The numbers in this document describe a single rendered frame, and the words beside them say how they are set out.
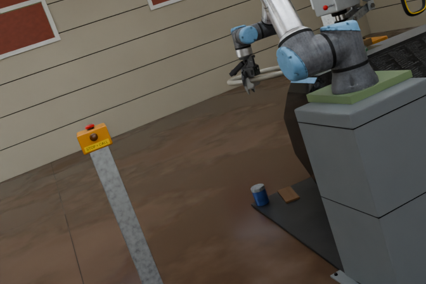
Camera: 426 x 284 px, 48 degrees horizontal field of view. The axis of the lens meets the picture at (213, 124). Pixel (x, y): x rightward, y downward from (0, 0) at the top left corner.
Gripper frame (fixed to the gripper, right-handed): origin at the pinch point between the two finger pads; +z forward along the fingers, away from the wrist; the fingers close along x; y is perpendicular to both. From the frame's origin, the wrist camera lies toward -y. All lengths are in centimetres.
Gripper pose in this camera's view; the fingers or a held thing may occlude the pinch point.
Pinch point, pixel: (250, 91)
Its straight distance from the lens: 275.9
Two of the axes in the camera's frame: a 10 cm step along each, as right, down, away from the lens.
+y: 8.1, -0.9, -5.8
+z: 2.5, 9.5, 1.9
